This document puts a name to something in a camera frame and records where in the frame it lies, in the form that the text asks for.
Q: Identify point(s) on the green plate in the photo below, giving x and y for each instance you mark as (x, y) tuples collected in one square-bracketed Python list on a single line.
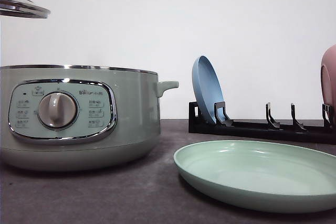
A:
[(258, 176)]

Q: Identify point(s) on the glass steamer lid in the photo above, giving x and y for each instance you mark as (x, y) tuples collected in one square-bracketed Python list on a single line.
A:
[(26, 8)]

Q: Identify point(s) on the blue plate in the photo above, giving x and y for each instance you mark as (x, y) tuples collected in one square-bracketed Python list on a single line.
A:
[(207, 85)]

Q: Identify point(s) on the black dish rack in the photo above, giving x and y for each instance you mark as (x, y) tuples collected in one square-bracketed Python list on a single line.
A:
[(269, 130)]

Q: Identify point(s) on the pink plate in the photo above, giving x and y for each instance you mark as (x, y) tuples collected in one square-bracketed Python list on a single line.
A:
[(328, 79)]

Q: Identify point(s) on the green electric steamer pot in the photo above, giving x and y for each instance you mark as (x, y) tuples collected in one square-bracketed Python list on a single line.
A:
[(79, 118)]

